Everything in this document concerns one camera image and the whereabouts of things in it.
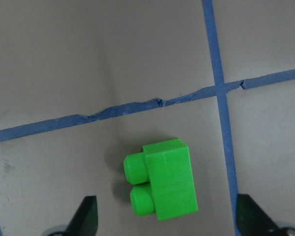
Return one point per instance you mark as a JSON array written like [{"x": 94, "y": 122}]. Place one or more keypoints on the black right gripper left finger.
[{"x": 85, "y": 220}]

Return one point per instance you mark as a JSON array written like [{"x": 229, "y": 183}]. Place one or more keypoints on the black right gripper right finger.
[{"x": 251, "y": 220}]

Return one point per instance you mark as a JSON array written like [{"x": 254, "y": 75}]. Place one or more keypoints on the green toy block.
[{"x": 162, "y": 179}]

